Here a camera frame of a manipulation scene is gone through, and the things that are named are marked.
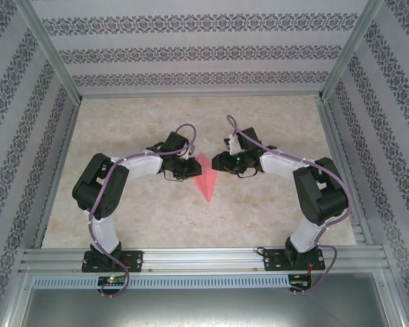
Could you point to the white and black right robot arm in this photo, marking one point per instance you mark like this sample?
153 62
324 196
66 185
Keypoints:
283 167

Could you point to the circuit board with green light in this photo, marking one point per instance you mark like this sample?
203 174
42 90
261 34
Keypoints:
112 281

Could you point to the aluminium frame upright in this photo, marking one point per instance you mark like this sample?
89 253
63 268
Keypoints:
393 303
17 303

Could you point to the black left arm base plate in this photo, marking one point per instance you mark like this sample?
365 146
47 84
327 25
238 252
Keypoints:
134 260

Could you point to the aluminium side rail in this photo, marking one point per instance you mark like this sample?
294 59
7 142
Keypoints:
67 136
331 136

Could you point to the steel sheet panel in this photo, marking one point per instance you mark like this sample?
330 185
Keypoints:
197 308

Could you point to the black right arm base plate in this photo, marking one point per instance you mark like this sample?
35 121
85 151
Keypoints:
272 260

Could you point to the pink square paper sheet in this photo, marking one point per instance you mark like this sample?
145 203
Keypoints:
208 185

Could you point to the aluminium frame post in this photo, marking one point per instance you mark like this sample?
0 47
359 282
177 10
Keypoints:
349 51
49 51

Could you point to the small dark circuit board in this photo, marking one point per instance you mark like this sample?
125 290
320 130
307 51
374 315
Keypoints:
300 284

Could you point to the aluminium mounting rail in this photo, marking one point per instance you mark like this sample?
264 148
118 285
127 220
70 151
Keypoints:
197 260

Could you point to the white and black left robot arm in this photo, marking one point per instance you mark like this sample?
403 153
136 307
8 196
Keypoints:
139 165

